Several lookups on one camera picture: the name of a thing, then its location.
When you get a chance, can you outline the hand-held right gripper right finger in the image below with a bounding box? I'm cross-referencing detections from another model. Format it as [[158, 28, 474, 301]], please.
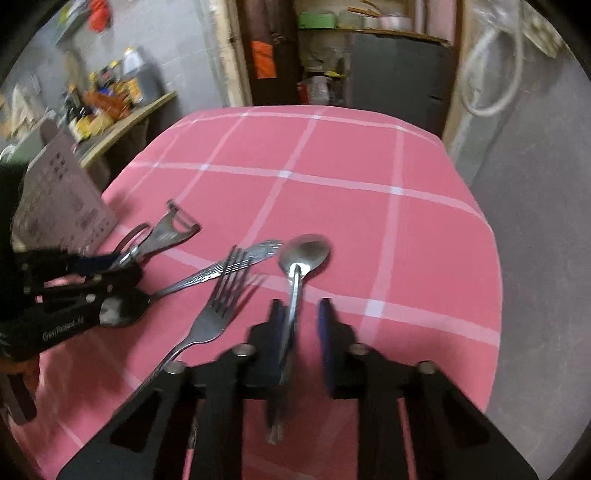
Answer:
[[317, 298, 540, 480]]

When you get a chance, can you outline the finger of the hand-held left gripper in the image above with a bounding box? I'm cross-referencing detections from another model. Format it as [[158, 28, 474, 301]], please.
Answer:
[[25, 264, 145, 325], [18, 248, 122, 283]]

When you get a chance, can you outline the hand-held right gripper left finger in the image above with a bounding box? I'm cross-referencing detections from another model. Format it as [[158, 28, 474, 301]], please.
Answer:
[[57, 299, 296, 480]]

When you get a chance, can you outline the metal spoon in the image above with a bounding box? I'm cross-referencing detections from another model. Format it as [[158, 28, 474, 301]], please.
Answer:
[[98, 289, 153, 330], [265, 233, 334, 445]]

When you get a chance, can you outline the metal loop-handled tool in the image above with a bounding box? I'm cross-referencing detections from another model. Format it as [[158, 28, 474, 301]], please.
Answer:
[[108, 222, 153, 271]]

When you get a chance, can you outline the metal fork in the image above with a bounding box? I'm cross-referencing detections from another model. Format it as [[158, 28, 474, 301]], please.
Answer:
[[158, 246, 254, 371]]

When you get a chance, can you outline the metal peeler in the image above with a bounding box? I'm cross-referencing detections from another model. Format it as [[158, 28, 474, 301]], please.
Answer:
[[133, 199, 203, 264]]

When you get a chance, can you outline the white perforated utensil holder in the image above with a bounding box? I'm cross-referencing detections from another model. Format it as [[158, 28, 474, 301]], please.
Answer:
[[12, 120, 120, 256]]

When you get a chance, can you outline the person's left hand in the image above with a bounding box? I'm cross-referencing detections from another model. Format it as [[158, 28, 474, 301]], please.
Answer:
[[0, 353, 40, 386]]

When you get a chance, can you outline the pink checkered tablecloth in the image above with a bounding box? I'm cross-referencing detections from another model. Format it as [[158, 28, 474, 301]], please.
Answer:
[[8, 105, 505, 480]]

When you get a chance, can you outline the yellow bag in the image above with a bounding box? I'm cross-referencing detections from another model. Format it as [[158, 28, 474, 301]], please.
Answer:
[[76, 113, 115, 140]]

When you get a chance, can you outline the orange snack bag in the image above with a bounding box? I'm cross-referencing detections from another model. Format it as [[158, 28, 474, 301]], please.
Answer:
[[85, 89, 136, 119]]

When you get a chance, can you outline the large cooking oil jug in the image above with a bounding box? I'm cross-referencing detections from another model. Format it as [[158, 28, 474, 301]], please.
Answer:
[[121, 48, 161, 103]]

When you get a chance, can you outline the red white bag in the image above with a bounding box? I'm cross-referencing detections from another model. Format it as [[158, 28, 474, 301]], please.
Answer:
[[297, 75, 334, 105]]

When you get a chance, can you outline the red plastic bag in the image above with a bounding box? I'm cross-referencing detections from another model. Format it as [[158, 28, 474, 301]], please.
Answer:
[[89, 0, 116, 31]]

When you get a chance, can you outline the orange sheet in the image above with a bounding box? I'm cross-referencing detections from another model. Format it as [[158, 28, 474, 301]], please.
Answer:
[[251, 40, 277, 79]]

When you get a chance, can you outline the grey cabinet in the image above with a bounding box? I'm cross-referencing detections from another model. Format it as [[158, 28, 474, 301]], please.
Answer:
[[348, 32, 458, 140]]

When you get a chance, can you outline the dark wooden door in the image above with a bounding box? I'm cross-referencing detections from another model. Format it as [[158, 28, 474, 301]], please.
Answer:
[[237, 0, 299, 108]]

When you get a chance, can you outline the wooden cutting board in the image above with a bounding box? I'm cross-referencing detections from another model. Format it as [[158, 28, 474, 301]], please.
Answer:
[[337, 27, 452, 45]]

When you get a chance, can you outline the green box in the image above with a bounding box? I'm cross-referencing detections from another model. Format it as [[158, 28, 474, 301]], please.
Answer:
[[297, 11, 336, 30]]

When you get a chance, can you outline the aluminium pot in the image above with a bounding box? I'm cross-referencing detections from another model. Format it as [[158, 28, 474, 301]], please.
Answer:
[[376, 16, 414, 33]]

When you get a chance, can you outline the pale door frame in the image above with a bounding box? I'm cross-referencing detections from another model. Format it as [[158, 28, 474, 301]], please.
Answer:
[[207, 0, 468, 140]]

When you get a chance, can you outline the white hose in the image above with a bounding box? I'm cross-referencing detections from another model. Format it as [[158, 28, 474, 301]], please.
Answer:
[[461, 20, 526, 117]]

